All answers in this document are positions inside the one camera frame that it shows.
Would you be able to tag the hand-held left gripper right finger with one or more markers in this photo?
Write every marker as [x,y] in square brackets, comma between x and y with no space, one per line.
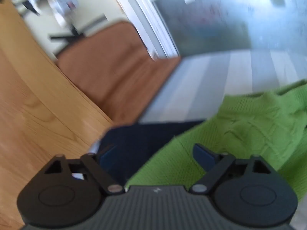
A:
[203,157]

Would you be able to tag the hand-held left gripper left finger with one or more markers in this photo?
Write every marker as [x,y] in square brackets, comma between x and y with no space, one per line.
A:
[105,157]

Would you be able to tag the green knit sweater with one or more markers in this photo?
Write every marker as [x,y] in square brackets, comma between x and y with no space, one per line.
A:
[249,129]

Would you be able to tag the grey striped bed sheet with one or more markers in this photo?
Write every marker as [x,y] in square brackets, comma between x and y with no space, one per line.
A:
[203,83]

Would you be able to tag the brown perforated mat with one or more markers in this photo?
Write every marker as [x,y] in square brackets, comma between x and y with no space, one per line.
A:
[112,71]

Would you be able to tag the black tape strips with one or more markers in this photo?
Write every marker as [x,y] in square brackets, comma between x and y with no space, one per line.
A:
[69,35]

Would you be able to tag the frosted window glass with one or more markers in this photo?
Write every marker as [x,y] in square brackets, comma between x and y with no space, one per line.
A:
[215,16]

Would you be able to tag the white power strip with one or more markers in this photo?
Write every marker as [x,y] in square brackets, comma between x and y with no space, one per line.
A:
[62,2]

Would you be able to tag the wood pattern wall sheet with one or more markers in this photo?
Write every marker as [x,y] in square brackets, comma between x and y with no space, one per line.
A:
[31,105]

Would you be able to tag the white window frame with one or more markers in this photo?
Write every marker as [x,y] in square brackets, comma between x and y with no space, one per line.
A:
[148,16]

